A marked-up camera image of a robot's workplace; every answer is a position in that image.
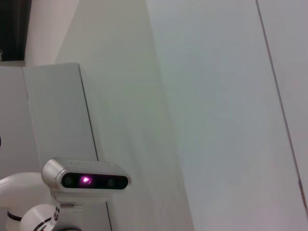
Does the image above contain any white cabinet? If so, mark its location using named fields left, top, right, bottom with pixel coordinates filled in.
left=0, top=63, right=114, bottom=231

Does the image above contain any dark window pane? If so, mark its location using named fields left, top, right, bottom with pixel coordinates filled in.
left=0, top=0, right=32, bottom=62

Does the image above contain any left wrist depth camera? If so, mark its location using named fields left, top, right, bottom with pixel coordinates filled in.
left=41, top=157, right=132, bottom=194

